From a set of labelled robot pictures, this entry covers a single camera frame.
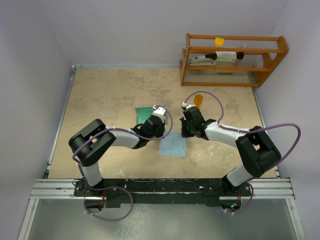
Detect grey-brown glasses case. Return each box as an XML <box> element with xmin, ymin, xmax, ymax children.
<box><xmin>135</xmin><ymin>104</ymin><xmax>167</xmax><ymax>124</ymax></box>

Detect light blue cleaning cloth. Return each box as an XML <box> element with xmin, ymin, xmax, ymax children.
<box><xmin>158</xmin><ymin>131</ymin><xmax>187</xmax><ymax>158</ymax></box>

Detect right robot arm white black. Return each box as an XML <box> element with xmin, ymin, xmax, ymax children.
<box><xmin>180</xmin><ymin>105</ymin><xmax>282</xmax><ymax>196</ymax></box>

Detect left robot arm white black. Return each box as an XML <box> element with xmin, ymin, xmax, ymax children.
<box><xmin>68</xmin><ymin>115</ymin><xmax>166</xmax><ymax>196</ymax></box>

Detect orange sunglasses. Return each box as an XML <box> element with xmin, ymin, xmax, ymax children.
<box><xmin>193</xmin><ymin>94</ymin><xmax>203</xmax><ymax>109</ymax></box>

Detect staples strip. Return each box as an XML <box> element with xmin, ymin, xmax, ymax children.
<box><xmin>216</xmin><ymin>70</ymin><xmax>234</xmax><ymax>74</ymax></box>

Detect white stapler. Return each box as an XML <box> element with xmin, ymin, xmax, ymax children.
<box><xmin>188</xmin><ymin>53</ymin><xmax>217</xmax><ymax>66</ymax></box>

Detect wooden shelf rack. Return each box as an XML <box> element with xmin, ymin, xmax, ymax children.
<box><xmin>179</xmin><ymin>33</ymin><xmax>289</xmax><ymax>87</ymax></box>

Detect white red box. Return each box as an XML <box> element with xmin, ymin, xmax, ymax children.
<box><xmin>216</xmin><ymin>51</ymin><xmax>237</xmax><ymax>63</ymax></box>

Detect black round knob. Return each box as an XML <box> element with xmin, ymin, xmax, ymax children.
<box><xmin>236</xmin><ymin>52</ymin><xmax>245</xmax><ymax>60</ymax></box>

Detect yellow sticky note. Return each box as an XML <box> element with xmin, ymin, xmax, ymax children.
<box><xmin>214</xmin><ymin>36</ymin><xmax>225</xmax><ymax>47</ymax></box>

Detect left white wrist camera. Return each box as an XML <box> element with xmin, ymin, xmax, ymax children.
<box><xmin>152</xmin><ymin>105</ymin><xmax>167</xmax><ymax>124</ymax></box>

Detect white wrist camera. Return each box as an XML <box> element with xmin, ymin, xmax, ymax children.
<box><xmin>181</xmin><ymin>102</ymin><xmax>195</xmax><ymax>110</ymax></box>
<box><xmin>152</xmin><ymin>105</ymin><xmax>167</xmax><ymax>124</ymax></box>

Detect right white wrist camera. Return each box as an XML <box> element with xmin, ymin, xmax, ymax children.
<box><xmin>181</xmin><ymin>102</ymin><xmax>195</xmax><ymax>110</ymax></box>

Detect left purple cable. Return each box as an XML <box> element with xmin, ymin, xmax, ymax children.
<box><xmin>71</xmin><ymin>103</ymin><xmax>174</xmax><ymax>222</ymax></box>

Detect purple cable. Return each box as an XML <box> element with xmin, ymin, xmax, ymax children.
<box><xmin>182</xmin><ymin>90</ymin><xmax>302</xmax><ymax>217</ymax></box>
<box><xmin>71</xmin><ymin>103</ymin><xmax>174</xmax><ymax>222</ymax></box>

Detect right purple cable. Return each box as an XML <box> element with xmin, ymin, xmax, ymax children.
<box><xmin>182</xmin><ymin>90</ymin><xmax>302</xmax><ymax>217</ymax></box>

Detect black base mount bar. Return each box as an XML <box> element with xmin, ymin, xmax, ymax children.
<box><xmin>74</xmin><ymin>178</ymin><xmax>252</xmax><ymax>208</ymax></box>

